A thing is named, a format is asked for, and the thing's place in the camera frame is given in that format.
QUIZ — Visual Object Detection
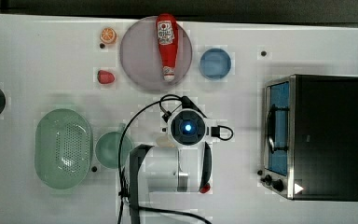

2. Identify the red tomato toy green top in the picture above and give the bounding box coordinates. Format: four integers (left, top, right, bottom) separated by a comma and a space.
200, 183, 211, 194

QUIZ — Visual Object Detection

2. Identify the orange slice toy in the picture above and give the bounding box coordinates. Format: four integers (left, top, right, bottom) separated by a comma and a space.
100, 27, 117, 44

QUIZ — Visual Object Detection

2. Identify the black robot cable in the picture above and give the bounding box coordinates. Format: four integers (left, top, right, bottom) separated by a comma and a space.
117, 93, 213, 224

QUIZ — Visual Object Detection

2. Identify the grey round plate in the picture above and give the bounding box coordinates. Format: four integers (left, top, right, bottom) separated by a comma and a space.
119, 16, 192, 91

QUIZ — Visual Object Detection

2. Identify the green perforated colander basket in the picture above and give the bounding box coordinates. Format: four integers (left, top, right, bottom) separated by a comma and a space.
34, 108, 93, 189

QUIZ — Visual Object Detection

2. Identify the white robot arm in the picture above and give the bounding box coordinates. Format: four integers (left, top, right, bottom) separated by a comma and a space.
124, 108, 215, 224

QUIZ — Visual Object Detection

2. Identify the green cup with handle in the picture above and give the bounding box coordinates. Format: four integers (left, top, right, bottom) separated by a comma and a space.
95, 123, 133, 169

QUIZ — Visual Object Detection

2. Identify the red strawberry toy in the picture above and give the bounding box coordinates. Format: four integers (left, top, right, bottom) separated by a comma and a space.
97, 70, 116, 84

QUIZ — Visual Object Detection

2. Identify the black oven knob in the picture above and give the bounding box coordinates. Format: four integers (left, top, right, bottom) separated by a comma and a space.
272, 179, 284, 192

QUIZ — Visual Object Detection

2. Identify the black oven door handle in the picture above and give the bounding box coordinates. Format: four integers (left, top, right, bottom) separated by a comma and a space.
266, 105, 289, 153

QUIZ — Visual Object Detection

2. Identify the black toaster oven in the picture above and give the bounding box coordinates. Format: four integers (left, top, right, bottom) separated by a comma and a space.
258, 75, 358, 202

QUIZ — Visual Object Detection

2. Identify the red ketchup bottle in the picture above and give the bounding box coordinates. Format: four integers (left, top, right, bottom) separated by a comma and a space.
156, 13, 179, 82

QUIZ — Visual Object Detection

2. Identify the blue bowl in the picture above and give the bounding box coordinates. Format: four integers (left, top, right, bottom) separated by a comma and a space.
200, 49, 232, 80

